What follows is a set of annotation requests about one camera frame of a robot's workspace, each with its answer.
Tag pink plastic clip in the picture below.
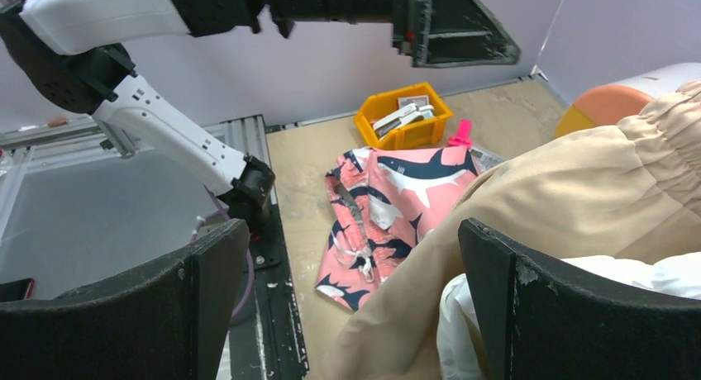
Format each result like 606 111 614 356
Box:
447 119 473 150

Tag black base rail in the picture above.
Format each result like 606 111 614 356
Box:
228 205 309 379

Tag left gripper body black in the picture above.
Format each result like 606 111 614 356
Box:
251 0 413 39

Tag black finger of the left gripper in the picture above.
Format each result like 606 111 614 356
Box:
392 0 521 68

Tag beige shorts on hanger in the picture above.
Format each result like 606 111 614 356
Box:
311 80 700 379

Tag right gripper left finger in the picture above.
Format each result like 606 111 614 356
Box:
1 220 250 379

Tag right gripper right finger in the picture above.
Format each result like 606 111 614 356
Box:
458 218 700 379

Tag printed flat package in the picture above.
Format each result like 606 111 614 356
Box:
470 145 505 173

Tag white shorts on hanger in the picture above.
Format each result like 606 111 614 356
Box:
436 247 700 379

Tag pink shark print shorts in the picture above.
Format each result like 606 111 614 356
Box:
315 146 479 311

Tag yellow plastic bin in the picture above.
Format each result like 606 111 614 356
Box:
354 82 453 150

